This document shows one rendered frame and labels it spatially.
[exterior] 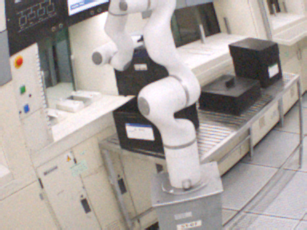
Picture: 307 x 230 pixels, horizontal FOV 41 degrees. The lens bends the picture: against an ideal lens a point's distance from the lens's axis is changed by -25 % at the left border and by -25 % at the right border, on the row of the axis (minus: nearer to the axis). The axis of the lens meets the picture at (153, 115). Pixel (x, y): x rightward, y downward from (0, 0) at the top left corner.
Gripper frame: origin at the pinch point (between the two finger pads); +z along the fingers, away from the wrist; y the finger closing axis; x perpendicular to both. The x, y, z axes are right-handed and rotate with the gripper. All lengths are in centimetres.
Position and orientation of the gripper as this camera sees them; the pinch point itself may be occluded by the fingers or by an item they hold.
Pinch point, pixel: (140, 37)
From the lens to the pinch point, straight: 228.4
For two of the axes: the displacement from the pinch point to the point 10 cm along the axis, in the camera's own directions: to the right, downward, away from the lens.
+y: 8.2, 0.4, -5.7
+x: -1.9, -9.2, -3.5
